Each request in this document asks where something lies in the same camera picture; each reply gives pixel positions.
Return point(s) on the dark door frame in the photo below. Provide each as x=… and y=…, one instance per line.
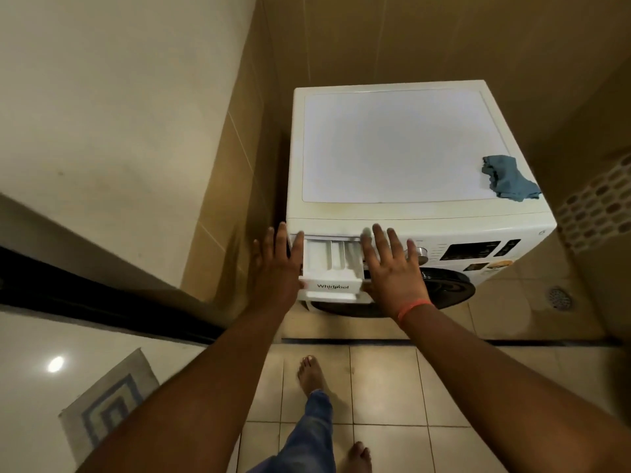
x=98, y=300

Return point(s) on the grey blue-striped floor mat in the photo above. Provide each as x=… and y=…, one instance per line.
x=108, y=403

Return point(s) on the person's foot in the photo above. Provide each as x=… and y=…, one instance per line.
x=356, y=460
x=310, y=374

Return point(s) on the round steel floor drain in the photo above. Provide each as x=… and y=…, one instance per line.
x=560, y=298

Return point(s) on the person's right hand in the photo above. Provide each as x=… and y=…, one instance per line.
x=394, y=280

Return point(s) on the person's left foot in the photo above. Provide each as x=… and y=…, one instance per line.
x=310, y=374

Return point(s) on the red thread wristband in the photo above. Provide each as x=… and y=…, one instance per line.
x=414, y=307

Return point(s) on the person's left hand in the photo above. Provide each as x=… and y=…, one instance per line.
x=276, y=275

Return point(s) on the white washing machine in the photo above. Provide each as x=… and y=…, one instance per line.
x=394, y=142

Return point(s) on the blue cloth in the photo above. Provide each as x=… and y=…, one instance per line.
x=510, y=179

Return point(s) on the person's right foot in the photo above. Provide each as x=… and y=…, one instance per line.
x=356, y=460

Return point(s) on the person's left forearm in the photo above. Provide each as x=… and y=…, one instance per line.
x=187, y=399

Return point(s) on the person's right forearm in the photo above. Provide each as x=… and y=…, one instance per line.
x=517, y=389

